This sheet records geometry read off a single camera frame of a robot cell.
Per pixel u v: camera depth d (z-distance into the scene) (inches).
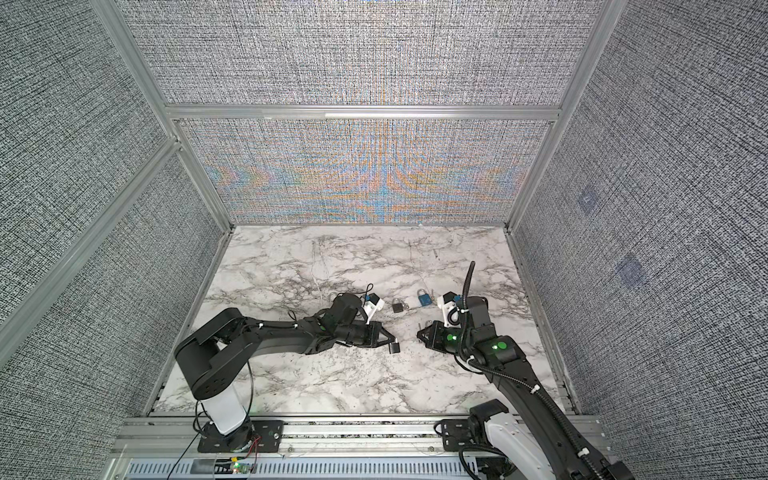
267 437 28.8
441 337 26.6
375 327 30.1
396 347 32.9
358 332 29.5
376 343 30.1
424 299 38.4
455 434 28.9
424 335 30.1
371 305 32.0
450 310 28.0
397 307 38.4
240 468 27.5
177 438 29.5
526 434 22.2
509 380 19.5
